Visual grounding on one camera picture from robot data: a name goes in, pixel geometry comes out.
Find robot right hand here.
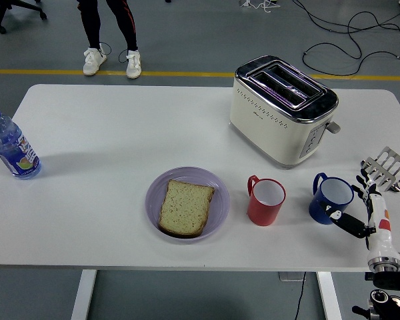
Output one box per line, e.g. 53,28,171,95
318,168,398,261

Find blue enamel cup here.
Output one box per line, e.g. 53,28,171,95
308,172,355,225

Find red enamel cup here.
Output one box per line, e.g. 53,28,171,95
246,174,287,227

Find slice of bread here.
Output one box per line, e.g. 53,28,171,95
157,179,216,239

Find white table leg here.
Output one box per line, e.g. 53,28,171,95
316,271,343,320
69,269,98,320

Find silver metal toast rack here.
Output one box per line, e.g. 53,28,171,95
359,145,400,193

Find grey box under table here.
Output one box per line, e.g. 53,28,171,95
278,271,306,283

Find cream and chrome toaster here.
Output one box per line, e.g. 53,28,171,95
229,55,341,170

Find purple plate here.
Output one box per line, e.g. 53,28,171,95
144,166,231,245

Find person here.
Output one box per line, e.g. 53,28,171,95
75,0,143,80

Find plastic water bottle blue cap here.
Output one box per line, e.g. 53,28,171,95
0,103,43,181

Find black office chair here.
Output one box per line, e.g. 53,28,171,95
0,0,48,35

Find thin black hanging cable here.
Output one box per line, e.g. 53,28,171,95
293,271,307,320

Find black floor cable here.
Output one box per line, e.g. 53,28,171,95
291,0,400,77

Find white cables bundle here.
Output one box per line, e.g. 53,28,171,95
239,0,281,15

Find thin black cable loop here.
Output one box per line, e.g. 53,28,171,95
98,41,129,65

